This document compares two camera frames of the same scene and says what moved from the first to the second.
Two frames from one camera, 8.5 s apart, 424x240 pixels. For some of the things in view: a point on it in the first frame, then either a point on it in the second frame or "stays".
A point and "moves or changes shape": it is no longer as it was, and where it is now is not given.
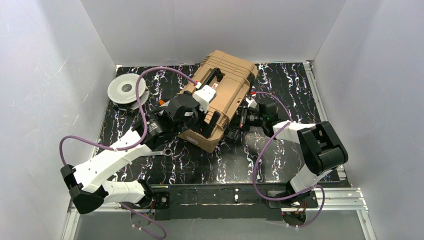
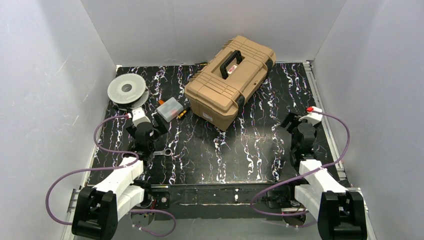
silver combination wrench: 162,152 stays
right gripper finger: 231,131 → 287,119
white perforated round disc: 122,90 stays
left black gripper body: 185,108 → 158,126
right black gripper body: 241,118 → 291,121
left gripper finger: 206,130 → 132,131
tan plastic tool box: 232,78 moves or changes shape
